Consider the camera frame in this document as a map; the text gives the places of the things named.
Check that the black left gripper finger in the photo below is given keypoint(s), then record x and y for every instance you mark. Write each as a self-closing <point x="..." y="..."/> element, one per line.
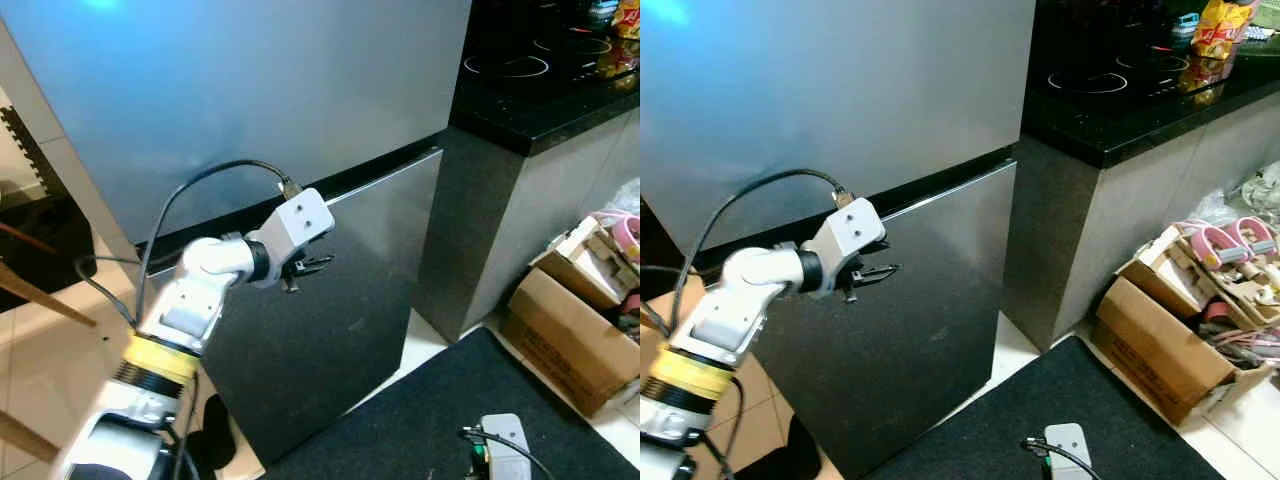
<point x="882" y="268"/>
<point x="875" y="281"/>
<point x="320" y="261"/>
<point x="315" y="274"/>

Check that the brown cardboard box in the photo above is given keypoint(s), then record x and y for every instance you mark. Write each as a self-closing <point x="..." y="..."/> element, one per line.
<point x="1150" y="360"/>
<point x="560" y="340"/>

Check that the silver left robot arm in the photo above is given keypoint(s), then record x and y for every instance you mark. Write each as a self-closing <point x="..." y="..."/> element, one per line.
<point x="720" y="320"/>
<point x="180" y="310"/>

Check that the yellow red snack bag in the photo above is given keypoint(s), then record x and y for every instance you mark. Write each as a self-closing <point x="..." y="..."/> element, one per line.
<point x="628" y="18"/>
<point x="1222" y="28"/>

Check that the black floor mat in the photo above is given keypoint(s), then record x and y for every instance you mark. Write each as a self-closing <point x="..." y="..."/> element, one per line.
<point x="420" y="420"/>
<point x="1000" y="430"/>

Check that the black induction hob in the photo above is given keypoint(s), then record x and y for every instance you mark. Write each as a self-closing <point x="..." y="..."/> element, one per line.
<point x="540" y="50"/>
<point x="1110" y="60"/>

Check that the light silver freezer door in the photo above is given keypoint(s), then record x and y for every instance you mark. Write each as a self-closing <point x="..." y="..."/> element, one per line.
<point x="250" y="90"/>
<point x="850" y="90"/>

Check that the black stone countertop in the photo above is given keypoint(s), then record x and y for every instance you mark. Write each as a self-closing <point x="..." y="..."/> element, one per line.
<point x="1130" y="130"/>
<point x="540" y="120"/>

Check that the silver two-door fridge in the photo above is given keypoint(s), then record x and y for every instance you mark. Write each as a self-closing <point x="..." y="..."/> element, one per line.
<point x="850" y="120"/>
<point x="200" y="100"/>

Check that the wooden dining table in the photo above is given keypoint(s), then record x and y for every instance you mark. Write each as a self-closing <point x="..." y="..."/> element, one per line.
<point x="40" y="295"/>

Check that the dark grey fridge door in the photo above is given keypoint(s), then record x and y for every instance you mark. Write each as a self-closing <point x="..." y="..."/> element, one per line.
<point x="330" y="300"/>
<point x="900" y="330"/>

